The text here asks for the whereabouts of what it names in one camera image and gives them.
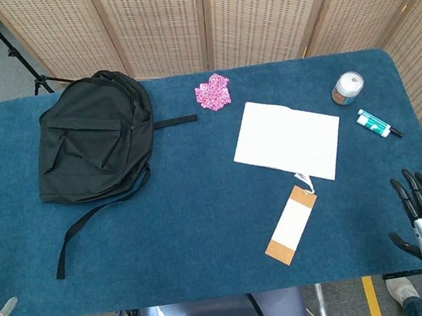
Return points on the brown white paper bookmark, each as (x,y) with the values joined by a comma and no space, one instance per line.
(291,223)

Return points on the open white notebook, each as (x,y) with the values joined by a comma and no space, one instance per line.
(287,137)

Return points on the white sneaker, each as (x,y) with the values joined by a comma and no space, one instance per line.
(402,290)

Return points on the teal white marker pen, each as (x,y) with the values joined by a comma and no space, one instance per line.
(381,127)

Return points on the metal table leg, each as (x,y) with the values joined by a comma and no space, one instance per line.
(322,305)

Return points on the small teal white tube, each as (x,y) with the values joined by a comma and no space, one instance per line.
(365,120)

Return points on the black fabric backpack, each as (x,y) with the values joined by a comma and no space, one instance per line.
(91,143)

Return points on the brown jar with white lid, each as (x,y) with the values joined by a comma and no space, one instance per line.
(347,87)

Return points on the black tripod stand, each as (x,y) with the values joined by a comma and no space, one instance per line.
(11,48)

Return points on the blue carpet table mat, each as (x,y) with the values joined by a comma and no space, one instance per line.
(188,216)

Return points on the pink patterned cloth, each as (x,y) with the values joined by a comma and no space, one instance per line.
(213,93)

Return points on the wicker folding screen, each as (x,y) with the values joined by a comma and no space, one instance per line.
(253,10)

